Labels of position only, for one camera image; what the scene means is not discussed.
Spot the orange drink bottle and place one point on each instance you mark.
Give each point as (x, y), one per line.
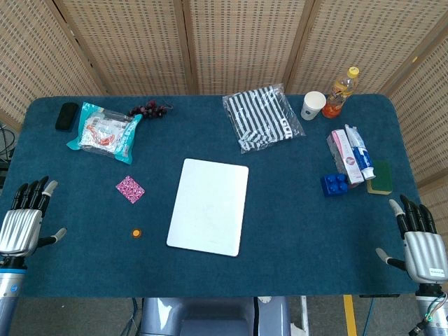
(339, 94)

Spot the white rectangular board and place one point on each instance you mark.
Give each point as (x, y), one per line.
(209, 206)

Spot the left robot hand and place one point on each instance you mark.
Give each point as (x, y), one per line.
(20, 227)

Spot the blue building block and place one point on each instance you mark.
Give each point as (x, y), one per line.
(334, 184)

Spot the pink toothpaste box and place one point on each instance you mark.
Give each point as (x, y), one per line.
(344, 155)

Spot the woven folding screen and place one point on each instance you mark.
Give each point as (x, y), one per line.
(224, 45)

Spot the blue felt table mat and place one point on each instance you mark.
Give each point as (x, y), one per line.
(210, 196)

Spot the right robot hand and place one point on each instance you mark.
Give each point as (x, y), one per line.
(421, 252)

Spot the teal snack package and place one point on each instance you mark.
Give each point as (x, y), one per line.
(104, 132)

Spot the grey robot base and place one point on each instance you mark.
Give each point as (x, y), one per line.
(213, 316)

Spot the striped cloth in plastic bag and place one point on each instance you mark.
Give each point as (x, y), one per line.
(262, 117)

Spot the dark purple grape bunch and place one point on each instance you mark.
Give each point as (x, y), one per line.
(148, 109)

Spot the white paper cup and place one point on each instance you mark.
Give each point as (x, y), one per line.
(312, 105)

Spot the pink patterned card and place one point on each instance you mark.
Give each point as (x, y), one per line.
(130, 189)

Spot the blue white toothpaste tube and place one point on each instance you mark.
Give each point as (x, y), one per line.
(358, 152)

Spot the green yellow sponge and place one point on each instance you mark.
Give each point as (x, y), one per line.
(381, 177)

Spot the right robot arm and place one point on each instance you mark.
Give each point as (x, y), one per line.
(432, 309)

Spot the small orange disc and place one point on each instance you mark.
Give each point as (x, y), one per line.
(136, 233)

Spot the black eraser block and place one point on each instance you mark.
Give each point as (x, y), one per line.
(66, 116)

